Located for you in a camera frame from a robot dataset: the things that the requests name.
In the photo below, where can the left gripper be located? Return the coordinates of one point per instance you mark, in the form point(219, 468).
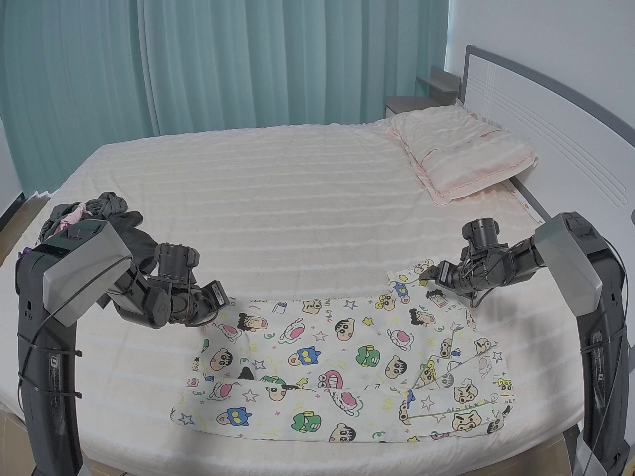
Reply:
point(211, 300)

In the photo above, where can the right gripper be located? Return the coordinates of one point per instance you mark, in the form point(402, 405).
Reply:
point(451, 278)

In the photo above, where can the white printed pyjama top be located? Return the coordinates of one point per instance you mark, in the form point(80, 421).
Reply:
point(347, 365)

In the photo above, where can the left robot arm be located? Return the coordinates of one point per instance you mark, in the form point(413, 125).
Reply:
point(84, 265)

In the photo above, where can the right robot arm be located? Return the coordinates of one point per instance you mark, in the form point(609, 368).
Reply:
point(570, 265)

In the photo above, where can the pile of clothes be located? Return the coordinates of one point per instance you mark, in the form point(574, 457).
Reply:
point(134, 231)

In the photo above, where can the bed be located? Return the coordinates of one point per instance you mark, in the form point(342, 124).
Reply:
point(297, 191)

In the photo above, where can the cream pillow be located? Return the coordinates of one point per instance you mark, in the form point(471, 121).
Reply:
point(461, 151)

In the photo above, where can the grey bedside table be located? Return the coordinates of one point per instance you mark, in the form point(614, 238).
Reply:
point(416, 102)

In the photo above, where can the blue-green curtain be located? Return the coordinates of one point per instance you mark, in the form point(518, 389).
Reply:
point(223, 42)

